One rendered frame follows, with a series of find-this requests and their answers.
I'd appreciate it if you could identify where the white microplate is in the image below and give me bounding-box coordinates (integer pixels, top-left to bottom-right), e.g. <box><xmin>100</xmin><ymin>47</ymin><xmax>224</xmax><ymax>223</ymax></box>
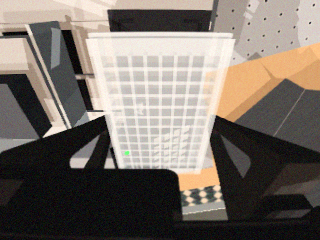
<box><xmin>86</xmin><ymin>32</ymin><xmax>235</xmax><ymax>174</ymax></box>

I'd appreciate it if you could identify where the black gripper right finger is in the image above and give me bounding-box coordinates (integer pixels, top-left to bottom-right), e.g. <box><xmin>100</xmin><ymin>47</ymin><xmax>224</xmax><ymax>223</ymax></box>
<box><xmin>209</xmin><ymin>115</ymin><xmax>320</xmax><ymax>220</ymax></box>

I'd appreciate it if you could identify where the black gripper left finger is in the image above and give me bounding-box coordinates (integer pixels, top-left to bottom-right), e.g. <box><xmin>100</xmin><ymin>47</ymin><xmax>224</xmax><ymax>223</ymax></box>
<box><xmin>0</xmin><ymin>115</ymin><xmax>111</xmax><ymax>168</ymax></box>

